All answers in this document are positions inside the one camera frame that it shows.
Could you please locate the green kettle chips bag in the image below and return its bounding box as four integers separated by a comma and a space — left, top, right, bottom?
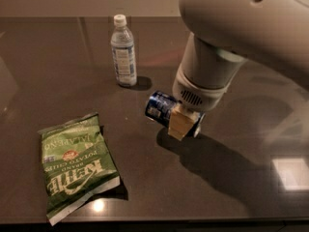
39, 113, 121, 225

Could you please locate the blue pepsi can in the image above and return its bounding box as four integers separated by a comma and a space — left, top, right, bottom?
144, 90, 206, 138

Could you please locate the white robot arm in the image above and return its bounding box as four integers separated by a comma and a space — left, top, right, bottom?
168, 0, 309, 140

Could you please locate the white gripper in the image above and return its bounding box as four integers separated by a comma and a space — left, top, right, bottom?
168, 33, 247, 141

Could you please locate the clear blue-label plastic bottle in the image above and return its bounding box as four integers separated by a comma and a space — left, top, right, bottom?
110, 14, 137, 87

